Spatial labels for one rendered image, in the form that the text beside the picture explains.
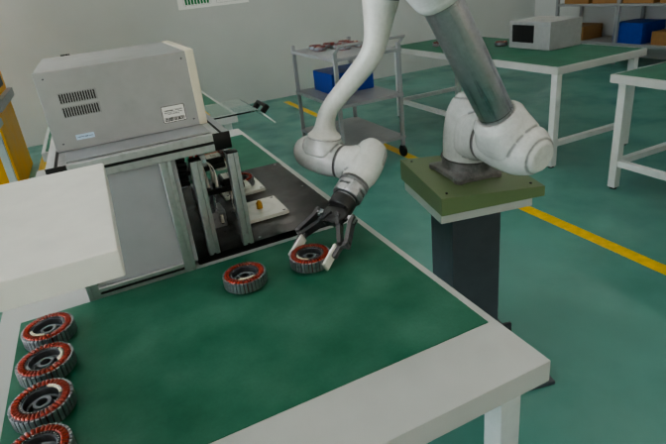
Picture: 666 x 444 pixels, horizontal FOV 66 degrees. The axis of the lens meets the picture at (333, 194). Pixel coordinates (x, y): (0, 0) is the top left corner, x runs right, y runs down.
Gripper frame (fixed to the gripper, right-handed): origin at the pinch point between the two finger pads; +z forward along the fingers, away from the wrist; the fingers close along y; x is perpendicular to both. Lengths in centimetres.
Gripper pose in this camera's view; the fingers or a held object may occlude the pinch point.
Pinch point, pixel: (310, 257)
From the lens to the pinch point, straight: 138.9
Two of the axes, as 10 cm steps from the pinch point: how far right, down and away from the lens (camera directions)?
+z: -4.7, 7.7, -4.2
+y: 7.9, 1.6, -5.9
